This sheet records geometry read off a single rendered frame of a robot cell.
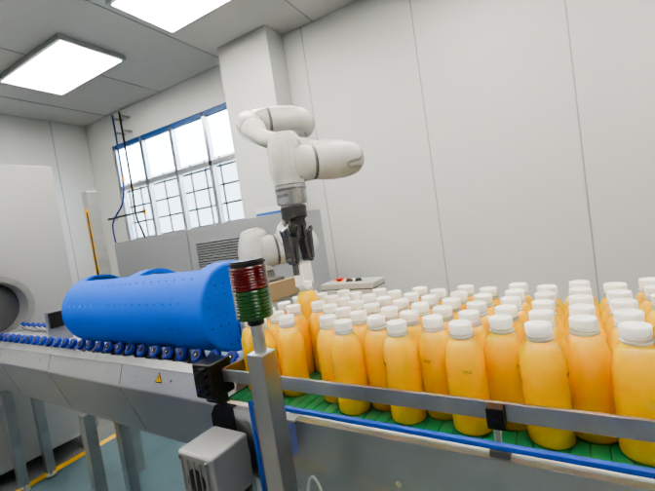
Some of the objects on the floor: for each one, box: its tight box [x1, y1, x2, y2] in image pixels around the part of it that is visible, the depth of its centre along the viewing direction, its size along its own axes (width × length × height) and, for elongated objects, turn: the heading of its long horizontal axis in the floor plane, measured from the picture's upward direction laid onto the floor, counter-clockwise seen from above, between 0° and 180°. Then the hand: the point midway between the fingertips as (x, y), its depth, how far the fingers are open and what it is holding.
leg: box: [78, 413, 108, 491], centre depth 172 cm, size 6×6×63 cm
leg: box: [30, 397, 58, 479], centre depth 237 cm, size 6×6×63 cm
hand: (303, 274), depth 111 cm, fingers closed on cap, 4 cm apart
